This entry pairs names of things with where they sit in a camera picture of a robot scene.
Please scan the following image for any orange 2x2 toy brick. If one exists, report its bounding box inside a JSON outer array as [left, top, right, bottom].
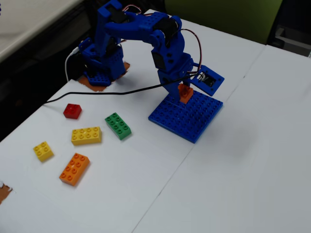
[[178, 83, 194, 104]]

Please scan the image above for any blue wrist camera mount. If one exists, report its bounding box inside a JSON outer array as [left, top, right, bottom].
[[190, 65, 225, 96]]

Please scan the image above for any green chair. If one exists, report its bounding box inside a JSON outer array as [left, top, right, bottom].
[[164, 0, 284, 46]]

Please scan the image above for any red white servo wire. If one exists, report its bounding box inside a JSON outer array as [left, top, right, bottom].
[[179, 28, 204, 81]]

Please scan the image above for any yellow 2x2 toy brick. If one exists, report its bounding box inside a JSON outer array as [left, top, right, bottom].
[[33, 141, 54, 163]]

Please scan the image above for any orange 2x4 toy brick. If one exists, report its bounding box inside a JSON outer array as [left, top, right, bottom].
[[59, 152, 91, 187]]

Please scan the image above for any blue 8x8 stud baseplate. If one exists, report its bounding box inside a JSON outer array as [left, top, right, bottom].
[[148, 91, 224, 145]]

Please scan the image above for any white power cable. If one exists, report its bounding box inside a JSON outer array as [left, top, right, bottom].
[[64, 47, 81, 82]]

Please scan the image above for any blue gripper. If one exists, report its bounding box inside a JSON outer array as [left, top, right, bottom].
[[157, 54, 195, 100]]

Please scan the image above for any red 2x2 toy brick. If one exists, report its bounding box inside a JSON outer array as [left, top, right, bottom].
[[63, 103, 83, 120]]

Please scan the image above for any white side table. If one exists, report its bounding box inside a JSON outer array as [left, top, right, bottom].
[[0, 0, 82, 63]]

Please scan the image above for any black camera cable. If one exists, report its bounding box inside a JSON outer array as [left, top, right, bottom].
[[43, 74, 194, 106]]

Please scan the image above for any green 2x4 toy brick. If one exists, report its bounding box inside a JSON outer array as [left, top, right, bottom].
[[104, 112, 132, 141]]

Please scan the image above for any yellow 2x4 toy brick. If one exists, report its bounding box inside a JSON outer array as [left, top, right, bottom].
[[70, 126, 103, 146]]

